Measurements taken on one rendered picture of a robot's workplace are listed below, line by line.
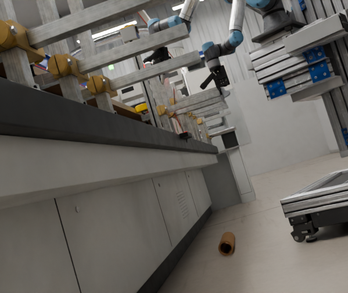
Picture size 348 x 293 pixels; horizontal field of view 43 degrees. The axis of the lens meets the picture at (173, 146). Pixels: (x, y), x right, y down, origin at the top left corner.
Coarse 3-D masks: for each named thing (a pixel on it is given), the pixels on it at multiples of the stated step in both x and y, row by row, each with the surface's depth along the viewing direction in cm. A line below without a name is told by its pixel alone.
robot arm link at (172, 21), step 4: (172, 16) 238; (176, 16) 237; (164, 20) 240; (168, 20) 238; (172, 20) 237; (176, 20) 237; (180, 20) 240; (160, 24) 240; (164, 24) 239; (168, 24) 238; (172, 24) 237; (176, 24) 237; (160, 28) 241; (164, 28) 240
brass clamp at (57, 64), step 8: (56, 56) 104; (64, 56) 106; (72, 56) 109; (48, 64) 105; (56, 64) 105; (64, 64) 104; (72, 64) 106; (56, 72) 104; (64, 72) 105; (72, 72) 106; (80, 80) 114; (88, 80) 117
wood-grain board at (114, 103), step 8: (0, 64) 111; (0, 72) 116; (40, 72) 130; (48, 88) 144; (56, 88) 147; (80, 88) 161; (88, 104) 183; (96, 104) 188; (112, 104) 197; (120, 104) 210; (120, 112) 222; (128, 112) 228; (136, 112) 238
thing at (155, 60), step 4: (160, 48) 245; (164, 48) 247; (164, 52) 246; (156, 56) 243; (160, 56) 243; (164, 56) 244; (168, 56) 246; (156, 60) 244; (160, 60) 241; (164, 60) 245
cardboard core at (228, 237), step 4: (228, 232) 268; (224, 236) 256; (228, 236) 254; (232, 236) 261; (224, 240) 242; (228, 240) 243; (232, 240) 251; (220, 244) 241; (224, 244) 263; (228, 244) 266; (232, 244) 242; (220, 248) 243; (224, 248) 253; (228, 248) 254; (232, 248) 239; (220, 252) 240; (224, 252) 243; (228, 252) 242
